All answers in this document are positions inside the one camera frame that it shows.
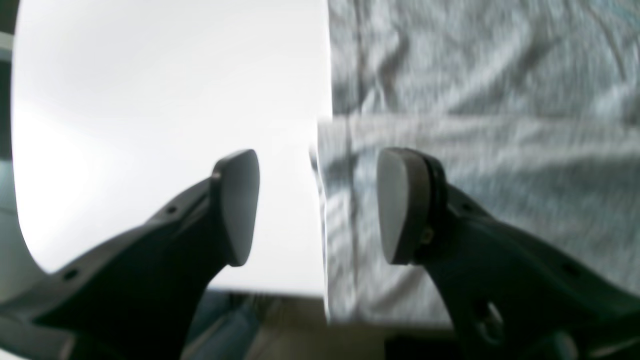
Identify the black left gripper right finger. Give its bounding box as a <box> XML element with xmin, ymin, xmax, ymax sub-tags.
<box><xmin>375</xmin><ymin>147</ymin><xmax>640</xmax><ymax>360</ymax></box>

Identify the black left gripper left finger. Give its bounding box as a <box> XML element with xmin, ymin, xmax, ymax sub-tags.
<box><xmin>0</xmin><ymin>149</ymin><xmax>260</xmax><ymax>360</ymax></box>

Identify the grey T-shirt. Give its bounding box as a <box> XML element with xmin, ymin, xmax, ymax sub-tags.
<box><xmin>312</xmin><ymin>0</ymin><xmax>640</xmax><ymax>326</ymax></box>

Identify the person in blue jeans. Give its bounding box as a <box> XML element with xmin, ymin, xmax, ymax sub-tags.
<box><xmin>180</xmin><ymin>289</ymin><xmax>261</xmax><ymax>360</ymax></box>

